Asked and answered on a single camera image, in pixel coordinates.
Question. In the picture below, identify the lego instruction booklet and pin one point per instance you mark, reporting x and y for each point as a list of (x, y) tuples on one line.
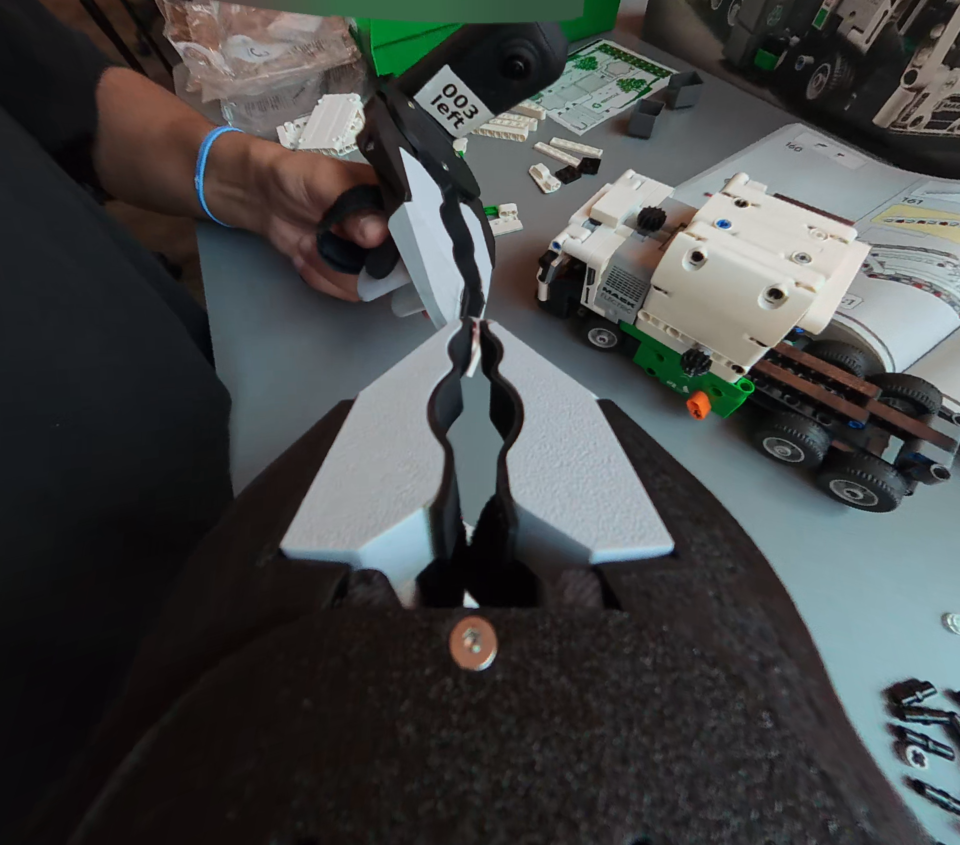
[(915, 305)]

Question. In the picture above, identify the green white sticker sheet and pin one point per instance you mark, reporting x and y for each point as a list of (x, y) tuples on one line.
[(600, 87)]

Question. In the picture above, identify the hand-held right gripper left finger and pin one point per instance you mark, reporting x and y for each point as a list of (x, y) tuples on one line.
[(367, 485)]

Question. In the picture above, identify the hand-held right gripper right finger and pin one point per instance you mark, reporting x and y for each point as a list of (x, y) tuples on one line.
[(585, 485)]

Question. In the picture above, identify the short white lego beam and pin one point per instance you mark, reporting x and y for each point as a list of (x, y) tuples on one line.
[(529, 108)]

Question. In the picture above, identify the small white lego brick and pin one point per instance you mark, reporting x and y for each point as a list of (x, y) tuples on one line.
[(544, 177)]

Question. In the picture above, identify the person's black clothing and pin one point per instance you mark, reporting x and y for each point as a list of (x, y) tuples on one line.
[(75, 410)]

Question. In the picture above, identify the pile of loose lego pieces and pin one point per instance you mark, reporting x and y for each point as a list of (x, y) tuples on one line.
[(922, 747)]

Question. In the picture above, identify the small white lego piece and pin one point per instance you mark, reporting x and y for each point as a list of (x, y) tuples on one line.
[(475, 350)]

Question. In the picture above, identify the clear round lego stud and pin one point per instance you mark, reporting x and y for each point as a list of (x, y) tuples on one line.
[(952, 622)]

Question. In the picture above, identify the heap of white lego panels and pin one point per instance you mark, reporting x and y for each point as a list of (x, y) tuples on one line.
[(330, 125)]

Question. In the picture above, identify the long white lego beam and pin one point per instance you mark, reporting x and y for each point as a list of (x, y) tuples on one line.
[(506, 127)]

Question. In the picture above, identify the flat white lego plate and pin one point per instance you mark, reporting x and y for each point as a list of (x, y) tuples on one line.
[(568, 148)]

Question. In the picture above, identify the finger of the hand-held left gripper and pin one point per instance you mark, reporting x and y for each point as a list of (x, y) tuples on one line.
[(484, 252), (420, 230)]

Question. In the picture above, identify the person's left forearm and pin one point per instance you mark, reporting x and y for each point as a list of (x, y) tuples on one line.
[(150, 117)]

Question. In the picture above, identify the small grey lego bin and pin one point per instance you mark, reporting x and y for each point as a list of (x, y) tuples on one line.
[(684, 91), (646, 119)]

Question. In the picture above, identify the small black lego brick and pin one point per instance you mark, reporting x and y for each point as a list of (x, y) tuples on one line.
[(589, 165), (568, 175)]

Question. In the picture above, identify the blue wristband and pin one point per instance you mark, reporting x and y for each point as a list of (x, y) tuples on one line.
[(204, 174)]

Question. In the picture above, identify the crumpled clear plastic bag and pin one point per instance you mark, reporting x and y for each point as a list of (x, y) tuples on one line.
[(255, 57)]

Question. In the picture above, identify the white lego beam green pin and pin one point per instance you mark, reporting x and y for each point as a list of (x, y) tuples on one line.
[(506, 220)]

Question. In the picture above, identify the person's left hand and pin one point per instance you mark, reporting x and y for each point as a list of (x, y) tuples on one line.
[(285, 192)]

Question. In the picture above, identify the white green lego truck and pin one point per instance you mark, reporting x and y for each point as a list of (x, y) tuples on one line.
[(750, 275)]

